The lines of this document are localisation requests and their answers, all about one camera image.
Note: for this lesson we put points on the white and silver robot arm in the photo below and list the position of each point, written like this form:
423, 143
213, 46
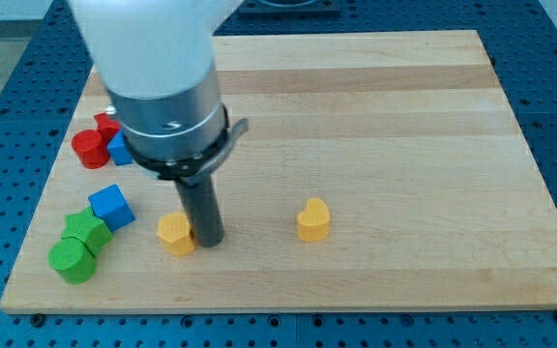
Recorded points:
157, 63

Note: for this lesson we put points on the blue block behind arm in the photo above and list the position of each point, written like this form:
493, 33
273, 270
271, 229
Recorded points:
118, 151

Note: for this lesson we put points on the yellow heart block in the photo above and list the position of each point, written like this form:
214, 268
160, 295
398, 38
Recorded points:
313, 222

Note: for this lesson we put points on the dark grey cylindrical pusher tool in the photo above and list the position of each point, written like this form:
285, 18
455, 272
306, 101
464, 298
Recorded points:
202, 209

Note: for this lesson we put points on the black clamp with metal lever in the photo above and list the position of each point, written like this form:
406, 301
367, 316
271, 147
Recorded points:
196, 162

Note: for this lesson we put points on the wooden board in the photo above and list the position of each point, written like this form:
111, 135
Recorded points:
436, 201

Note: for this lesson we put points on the yellow hexagon block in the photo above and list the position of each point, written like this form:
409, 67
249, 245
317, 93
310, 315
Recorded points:
175, 234

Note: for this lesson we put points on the blue cube block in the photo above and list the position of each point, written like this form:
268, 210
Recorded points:
110, 205

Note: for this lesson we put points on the red star block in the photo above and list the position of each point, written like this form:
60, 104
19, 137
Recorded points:
106, 126

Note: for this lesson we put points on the red cylinder block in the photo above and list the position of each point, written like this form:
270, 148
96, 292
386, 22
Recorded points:
90, 149

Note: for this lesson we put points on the green star block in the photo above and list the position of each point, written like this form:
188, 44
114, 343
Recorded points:
92, 231

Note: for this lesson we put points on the green cylinder block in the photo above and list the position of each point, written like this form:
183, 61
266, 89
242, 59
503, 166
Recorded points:
72, 261

